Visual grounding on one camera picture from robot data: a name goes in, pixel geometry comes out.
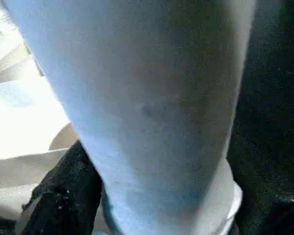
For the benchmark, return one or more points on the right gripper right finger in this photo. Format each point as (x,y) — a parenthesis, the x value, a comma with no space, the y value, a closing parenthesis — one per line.
(267,203)

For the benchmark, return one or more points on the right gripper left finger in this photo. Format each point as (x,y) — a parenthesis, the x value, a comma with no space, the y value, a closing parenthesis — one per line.
(63,195)

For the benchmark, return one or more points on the white plastic table top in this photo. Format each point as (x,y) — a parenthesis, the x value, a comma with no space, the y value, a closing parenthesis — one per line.
(19,110)

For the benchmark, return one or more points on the white plastic table leg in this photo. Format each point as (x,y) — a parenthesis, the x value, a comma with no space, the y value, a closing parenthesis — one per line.
(149,98)

